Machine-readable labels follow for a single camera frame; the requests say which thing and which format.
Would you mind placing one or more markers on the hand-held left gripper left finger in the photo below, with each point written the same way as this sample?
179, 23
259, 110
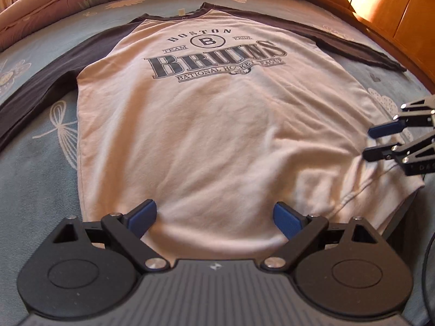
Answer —
144, 217

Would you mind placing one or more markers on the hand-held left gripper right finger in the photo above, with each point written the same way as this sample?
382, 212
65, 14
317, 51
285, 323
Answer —
289, 219

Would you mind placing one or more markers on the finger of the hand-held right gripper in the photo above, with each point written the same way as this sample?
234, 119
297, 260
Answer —
384, 130
377, 152

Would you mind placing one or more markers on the wooden headboard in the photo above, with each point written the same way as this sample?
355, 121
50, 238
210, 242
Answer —
390, 6

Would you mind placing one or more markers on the white and navy raglan sweatshirt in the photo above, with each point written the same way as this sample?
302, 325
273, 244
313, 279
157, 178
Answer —
204, 125

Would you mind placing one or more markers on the bed with blue floral sheet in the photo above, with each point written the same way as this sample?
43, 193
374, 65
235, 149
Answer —
40, 176

